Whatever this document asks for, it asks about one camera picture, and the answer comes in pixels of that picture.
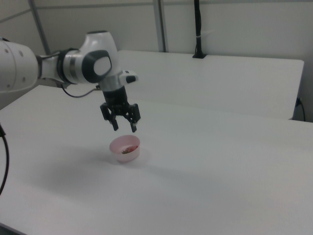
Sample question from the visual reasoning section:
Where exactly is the pink translucent plastic bowl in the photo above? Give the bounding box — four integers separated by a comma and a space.
109, 134, 141, 164

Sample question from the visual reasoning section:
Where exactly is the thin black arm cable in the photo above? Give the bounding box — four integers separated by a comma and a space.
61, 84, 101, 98

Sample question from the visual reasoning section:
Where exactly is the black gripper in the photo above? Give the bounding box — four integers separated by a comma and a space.
99, 85, 141, 133

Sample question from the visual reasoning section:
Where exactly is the thick black cable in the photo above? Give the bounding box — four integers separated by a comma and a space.
0, 123, 10, 195

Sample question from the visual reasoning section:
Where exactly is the white desk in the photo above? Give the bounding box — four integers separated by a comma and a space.
116, 50, 305, 121

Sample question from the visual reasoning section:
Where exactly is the red strawberry with green leaves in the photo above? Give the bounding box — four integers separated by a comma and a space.
121, 144, 139, 155

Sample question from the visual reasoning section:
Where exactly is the grey metal frame post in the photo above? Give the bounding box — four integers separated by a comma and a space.
28, 0, 53, 56
154, 0, 170, 53

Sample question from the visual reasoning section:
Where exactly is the black cable with wall plug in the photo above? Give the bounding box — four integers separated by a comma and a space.
296, 97, 307, 121

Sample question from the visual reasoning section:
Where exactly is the black pole with clamp base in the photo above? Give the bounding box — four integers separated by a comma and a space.
192, 0, 207, 60

